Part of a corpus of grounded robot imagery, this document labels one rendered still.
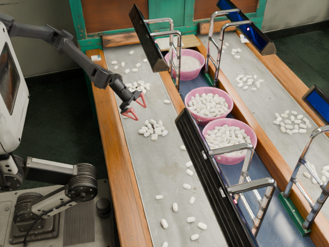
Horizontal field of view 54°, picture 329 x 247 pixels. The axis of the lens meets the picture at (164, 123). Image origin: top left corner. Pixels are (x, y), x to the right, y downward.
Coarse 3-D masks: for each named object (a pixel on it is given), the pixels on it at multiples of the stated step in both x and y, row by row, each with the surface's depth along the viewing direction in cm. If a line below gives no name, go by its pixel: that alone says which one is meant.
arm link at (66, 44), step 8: (64, 32) 159; (64, 40) 157; (64, 48) 156; (72, 48) 152; (72, 56) 151; (80, 56) 148; (80, 64) 147; (88, 64) 144; (96, 64) 143; (88, 72) 143; (96, 72) 140; (104, 72) 138; (96, 80) 140; (104, 80) 140
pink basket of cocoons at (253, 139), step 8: (216, 120) 167; (224, 120) 168; (232, 120) 168; (208, 128) 166; (240, 128) 168; (248, 128) 164; (256, 144) 155; (216, 160) 159; (224, 160) 155; (232, 160) 153; (240, 160) 156
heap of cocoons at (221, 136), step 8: (216, 128) 167; (224, 128) 167; (232, 128) 167; (208, 136) 162; (216, 136) 164; (224, 136) 163; (232, 136) 163; (240, 136) 162; (248, 136) 163; (208, 144) 158; (216, 144) 159; (224, 144) 159; (232, 144) 159; (232, 152) 156; (240, 152) 157
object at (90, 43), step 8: (256, 24) 242; (184, 32) 230; (192, 32) 232; (216, 32) 242; (232, 32) 242; (80, 40) 214; (88, 40) 215; (96, 40) 217; (80, 48) 218; (88, 48) 219; (96, 48) 221; (104, 48) 225; (112, 48) 225; (88, 80) 240; (88, 88) 244; (96, 120) 267
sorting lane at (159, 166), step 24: (120, 48) 225; (120, 72) 204; (144, 72) 204; (144, 96) 186; (168, 96) 186; (144, 120) 172; (168, 120) 172; (144, 144) 159; (168, 144) 159; (144, 168) 148; (168, 168) 148; (192, 168) 148; (144, 192) 139; (168, 192) 139; (192, 192) 139; (168, 216) 130; (192, 216) 130; (168, 240) 123; (192, 240) 123; (216, 240) 123
